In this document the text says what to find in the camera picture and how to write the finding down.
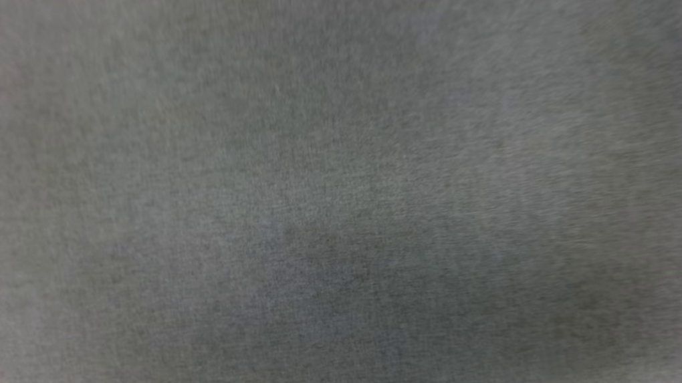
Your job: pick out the grey fabric sofa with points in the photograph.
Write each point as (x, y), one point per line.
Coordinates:
(341, 191)

